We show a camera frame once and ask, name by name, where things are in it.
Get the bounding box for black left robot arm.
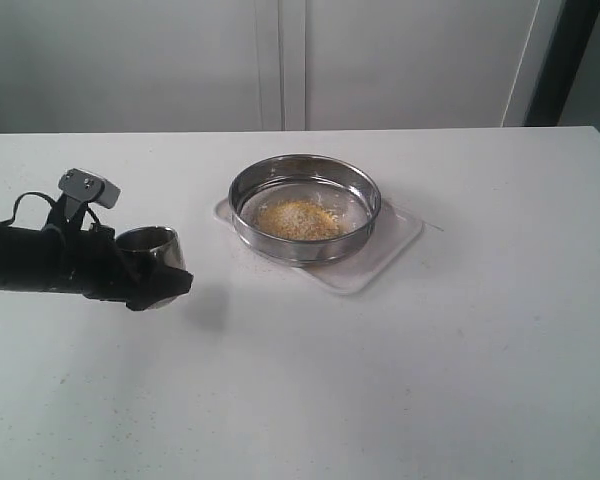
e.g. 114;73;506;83
0;223;193;311

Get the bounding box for white cabinet doors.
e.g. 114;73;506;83
0;1;563;133

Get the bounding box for white plastic tray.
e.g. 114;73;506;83
212;195;424;296

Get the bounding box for yellow grain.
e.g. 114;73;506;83
255;200;341;241

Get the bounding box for stainless steel cup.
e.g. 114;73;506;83
115;226;187;308

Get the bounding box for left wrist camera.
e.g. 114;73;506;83
45;168;121;232

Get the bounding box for round stainless steel sieve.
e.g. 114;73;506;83
227;153;382;267

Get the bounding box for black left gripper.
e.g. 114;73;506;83
62;224;193;311

